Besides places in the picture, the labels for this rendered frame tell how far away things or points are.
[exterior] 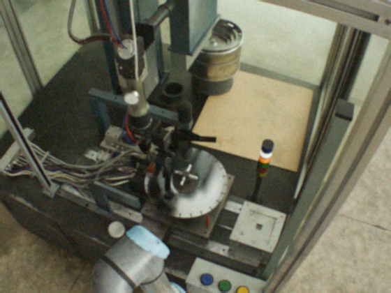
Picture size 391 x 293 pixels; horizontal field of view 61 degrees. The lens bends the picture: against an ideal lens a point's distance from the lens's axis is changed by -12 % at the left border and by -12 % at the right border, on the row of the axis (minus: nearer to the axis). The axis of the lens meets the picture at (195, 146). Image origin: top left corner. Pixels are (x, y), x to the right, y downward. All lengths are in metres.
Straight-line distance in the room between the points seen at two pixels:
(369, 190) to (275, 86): 1.15
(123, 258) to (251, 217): 0.72
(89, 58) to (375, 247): 2.30
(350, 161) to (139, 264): 0.55
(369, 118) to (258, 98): 1.59
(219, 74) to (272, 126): 0.39
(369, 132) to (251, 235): 0.97
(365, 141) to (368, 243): 2.10
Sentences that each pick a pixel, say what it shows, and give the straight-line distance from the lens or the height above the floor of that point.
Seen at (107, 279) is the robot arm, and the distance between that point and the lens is 0.91.
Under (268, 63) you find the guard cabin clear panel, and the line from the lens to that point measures 2.33.
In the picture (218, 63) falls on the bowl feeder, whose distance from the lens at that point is 1.88.
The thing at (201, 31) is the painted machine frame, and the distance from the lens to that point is 1.53.
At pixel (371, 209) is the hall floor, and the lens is 2.79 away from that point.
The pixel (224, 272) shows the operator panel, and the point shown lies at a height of 0.90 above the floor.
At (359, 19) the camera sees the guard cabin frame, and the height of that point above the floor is 2.02.
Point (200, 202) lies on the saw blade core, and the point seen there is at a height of 0.95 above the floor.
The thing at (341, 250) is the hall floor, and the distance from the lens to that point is 2.56.
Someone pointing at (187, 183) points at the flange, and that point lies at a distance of 1.49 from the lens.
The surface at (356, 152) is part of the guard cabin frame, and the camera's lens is 0.60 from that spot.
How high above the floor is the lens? 2.23
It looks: 53 degrees down
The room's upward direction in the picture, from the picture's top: 1 degrees counter-clockwise
